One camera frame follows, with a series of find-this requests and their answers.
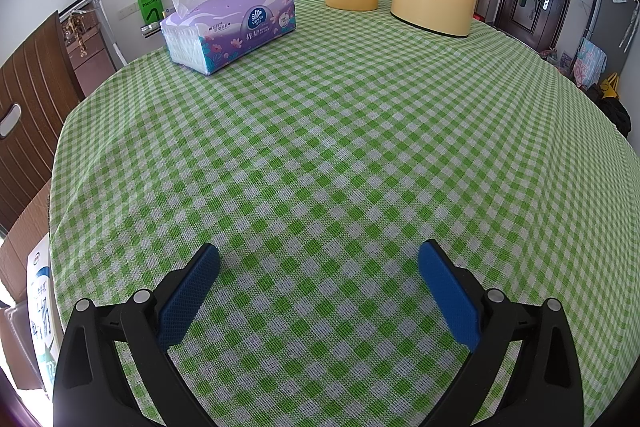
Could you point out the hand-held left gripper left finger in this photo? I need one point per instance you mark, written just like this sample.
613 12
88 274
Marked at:
192 294

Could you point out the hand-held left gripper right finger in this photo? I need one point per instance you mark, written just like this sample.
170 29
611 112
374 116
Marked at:
447 294

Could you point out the white milk carton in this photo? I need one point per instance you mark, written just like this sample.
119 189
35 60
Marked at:
42 297

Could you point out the brown cardboard box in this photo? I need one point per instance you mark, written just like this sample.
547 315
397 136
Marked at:
25 227

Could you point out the green checked tablecloth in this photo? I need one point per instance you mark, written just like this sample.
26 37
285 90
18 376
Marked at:
325 132

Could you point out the brown chair with pink seat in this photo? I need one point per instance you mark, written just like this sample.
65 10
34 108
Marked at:
30 117

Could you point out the black bag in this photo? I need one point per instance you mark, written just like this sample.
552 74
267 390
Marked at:
612 109

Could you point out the red bag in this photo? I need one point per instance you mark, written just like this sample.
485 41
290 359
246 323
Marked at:
548 53

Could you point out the low side table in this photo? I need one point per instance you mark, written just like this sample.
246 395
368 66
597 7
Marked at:
150 30

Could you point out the purple tissue pack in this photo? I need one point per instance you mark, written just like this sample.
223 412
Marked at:
235 27

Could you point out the pastel printed bag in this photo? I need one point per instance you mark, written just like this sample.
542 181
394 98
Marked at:
589 63

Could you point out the bunch of dried plants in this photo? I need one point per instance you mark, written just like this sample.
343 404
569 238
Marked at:
76 32

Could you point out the green paper bag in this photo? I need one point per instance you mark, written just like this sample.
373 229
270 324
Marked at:
150 9

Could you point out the metal drying rack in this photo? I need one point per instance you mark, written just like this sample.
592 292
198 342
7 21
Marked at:
102 14

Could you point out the grey fridge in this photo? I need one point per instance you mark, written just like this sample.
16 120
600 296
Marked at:
612 27

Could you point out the white folded umbrella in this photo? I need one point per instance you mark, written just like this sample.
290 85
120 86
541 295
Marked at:
631 24

